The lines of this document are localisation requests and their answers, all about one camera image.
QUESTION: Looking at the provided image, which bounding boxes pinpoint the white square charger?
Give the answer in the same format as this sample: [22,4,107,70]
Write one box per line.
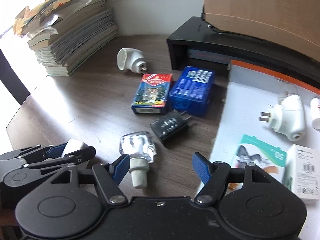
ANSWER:
[61,138,88,158]

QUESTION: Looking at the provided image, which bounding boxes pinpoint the clear liquid refill bottle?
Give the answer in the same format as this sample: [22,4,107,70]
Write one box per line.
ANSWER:
[119,131,157,189]

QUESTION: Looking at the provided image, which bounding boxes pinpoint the green bandage box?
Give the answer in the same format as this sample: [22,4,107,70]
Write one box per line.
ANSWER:
[231,134,287,183]

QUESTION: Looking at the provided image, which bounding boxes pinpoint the white power adapter box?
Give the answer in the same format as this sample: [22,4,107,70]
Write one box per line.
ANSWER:
[283,144,319,203]

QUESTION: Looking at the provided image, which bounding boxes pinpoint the black power adapter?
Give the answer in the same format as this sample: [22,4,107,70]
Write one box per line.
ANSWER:
[150,110,192,146]

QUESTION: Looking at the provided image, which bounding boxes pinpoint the blue plastic case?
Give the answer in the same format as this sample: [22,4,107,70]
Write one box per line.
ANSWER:
[169,66,215,116]

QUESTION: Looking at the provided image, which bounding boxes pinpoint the red blue card box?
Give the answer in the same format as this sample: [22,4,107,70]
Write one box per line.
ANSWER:
[131,74,172,114]

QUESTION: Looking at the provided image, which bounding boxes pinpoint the orange white box lid tray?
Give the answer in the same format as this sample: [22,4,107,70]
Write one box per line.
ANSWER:
[209,61,319,165]

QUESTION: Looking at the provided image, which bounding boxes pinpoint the white plug-in repellent heater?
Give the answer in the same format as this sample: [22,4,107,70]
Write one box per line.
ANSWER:
[259,94,306,142]

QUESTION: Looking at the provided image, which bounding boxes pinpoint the white plug adapter on table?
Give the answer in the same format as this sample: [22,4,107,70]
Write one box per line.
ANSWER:
[117,48,147,74]

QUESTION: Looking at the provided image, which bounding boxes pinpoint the book under riser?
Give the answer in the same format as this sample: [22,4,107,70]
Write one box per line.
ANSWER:
[187,49,232,64]

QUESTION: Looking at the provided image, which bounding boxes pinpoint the stack of books and papers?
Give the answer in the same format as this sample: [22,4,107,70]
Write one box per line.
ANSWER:
[12,0,118,76]

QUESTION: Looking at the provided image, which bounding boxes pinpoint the small white pill bottle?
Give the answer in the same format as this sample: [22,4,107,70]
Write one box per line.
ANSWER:
[310,98,320,130]

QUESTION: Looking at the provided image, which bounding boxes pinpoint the black monitor riser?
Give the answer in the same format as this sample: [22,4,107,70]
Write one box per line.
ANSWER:
[167,16,319,88]

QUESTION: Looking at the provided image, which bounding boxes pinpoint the wooden book stand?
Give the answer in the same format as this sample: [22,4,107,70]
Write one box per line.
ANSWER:
[204,0,319,61]

